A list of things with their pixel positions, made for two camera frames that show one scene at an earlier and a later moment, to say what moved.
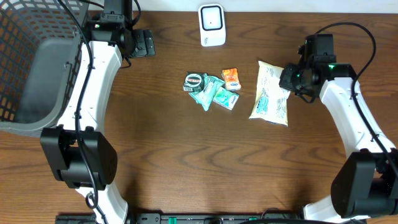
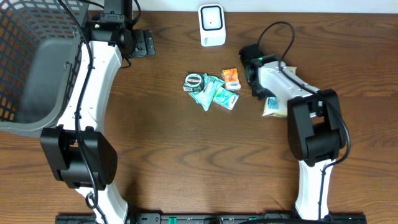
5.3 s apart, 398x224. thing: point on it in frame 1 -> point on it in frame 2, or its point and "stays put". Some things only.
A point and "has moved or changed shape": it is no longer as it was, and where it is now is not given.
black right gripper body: x=293 y=77 -> x=259 y=89
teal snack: x=204 y=98 stays put
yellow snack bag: x=271 y=102 has moved or changed shape
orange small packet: x=231 y=78 stays put
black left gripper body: x=146 y=42 stays put
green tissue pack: x=226 y=98 stays put
